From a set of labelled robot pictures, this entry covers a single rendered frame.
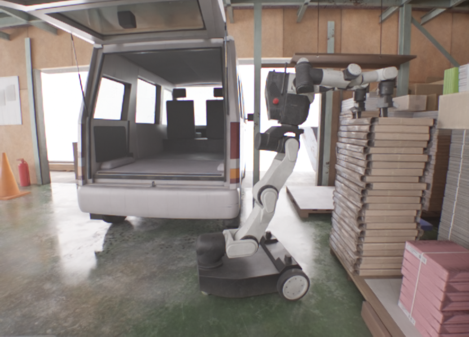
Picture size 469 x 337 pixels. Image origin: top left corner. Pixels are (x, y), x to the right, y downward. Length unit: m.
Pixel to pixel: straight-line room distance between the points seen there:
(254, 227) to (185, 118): 2.68
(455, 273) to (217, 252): 1.16
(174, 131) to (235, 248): 2.77
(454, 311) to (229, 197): 1.42
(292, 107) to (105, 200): 1.67
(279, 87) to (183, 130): 2.65
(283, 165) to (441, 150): 2.23
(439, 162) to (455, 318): 2.19
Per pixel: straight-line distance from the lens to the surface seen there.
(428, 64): 4.90
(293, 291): 1.60
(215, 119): 3.78
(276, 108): 1.44
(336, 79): 1.40
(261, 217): 1.52
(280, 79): 1.48
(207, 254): 1.54
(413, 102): 3.38
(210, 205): 1.90
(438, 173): 3.36
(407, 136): 1.65
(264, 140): 1.43
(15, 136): 5.93
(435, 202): 3.45
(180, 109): 3.91
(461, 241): 1.73
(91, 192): 2.31
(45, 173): 5.53
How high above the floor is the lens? 1.03
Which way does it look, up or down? 8 degrees down
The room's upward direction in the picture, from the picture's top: straight up
